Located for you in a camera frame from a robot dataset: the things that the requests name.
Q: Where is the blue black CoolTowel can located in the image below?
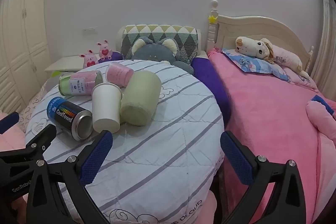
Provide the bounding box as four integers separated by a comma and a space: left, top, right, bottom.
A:
46, 97, 93, 141

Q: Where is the white bedside table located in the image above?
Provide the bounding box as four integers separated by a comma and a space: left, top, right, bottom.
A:
45, 55, 84, 73

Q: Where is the pink plush toy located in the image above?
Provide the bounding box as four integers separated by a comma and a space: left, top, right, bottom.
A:
306, 95, 335, 144

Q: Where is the pink bunny toy left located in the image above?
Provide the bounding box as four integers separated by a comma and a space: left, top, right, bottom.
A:
79, 50, 98, 69

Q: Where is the pink fleece blanket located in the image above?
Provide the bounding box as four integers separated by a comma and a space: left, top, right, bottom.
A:
208, 50, 335, 223

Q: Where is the purple blanket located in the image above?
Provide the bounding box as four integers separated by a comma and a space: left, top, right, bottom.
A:
94, 57, 231, 128

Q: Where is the pink bunny toy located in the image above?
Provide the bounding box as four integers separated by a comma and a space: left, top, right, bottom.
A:
79, 50, 98, 69
96, 40, 113, 61

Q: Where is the pink fuzzy cup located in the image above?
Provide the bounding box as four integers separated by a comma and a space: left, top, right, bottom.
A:
105, 62, 134, 88

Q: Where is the white striped quilt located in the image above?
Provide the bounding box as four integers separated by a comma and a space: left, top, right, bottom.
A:
24, 59, 226, 224

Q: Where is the green fuzzy cup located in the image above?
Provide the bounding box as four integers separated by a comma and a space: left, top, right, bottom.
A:
120, 70, 162, 126

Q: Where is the triangle patterned pillow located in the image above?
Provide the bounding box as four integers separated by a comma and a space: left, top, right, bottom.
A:
120, 24, 201, 64

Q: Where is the pink green labelled can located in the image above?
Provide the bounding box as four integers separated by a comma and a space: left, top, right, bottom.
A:
58, 71, 103, 96

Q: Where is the cream wardrobe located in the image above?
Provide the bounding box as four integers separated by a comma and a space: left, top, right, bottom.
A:
1, 0, 51, 113

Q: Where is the cream wooden headboard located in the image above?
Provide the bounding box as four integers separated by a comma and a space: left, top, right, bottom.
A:
206, 0, 314, 72

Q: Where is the grey bear plush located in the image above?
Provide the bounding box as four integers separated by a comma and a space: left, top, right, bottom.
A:
131, 37, 194, 75

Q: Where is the yellow star ornament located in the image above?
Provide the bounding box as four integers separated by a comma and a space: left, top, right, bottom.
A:
208, 15, 217, 24

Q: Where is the cream dog plush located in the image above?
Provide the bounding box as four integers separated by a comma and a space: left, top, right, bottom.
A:
235, 36, 309, 79

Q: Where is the blue cartoon pillow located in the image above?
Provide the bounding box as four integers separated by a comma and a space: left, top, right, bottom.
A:
222, 49, 290, 82

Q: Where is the white wall socket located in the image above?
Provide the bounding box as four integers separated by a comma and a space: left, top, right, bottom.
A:
83, 27, 97, 35

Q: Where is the pink bunny toy right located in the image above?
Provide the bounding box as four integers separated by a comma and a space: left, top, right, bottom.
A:
96, 40, 113, 61

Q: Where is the white paper cup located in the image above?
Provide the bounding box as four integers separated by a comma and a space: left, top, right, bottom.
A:
92, 83, 122, 133

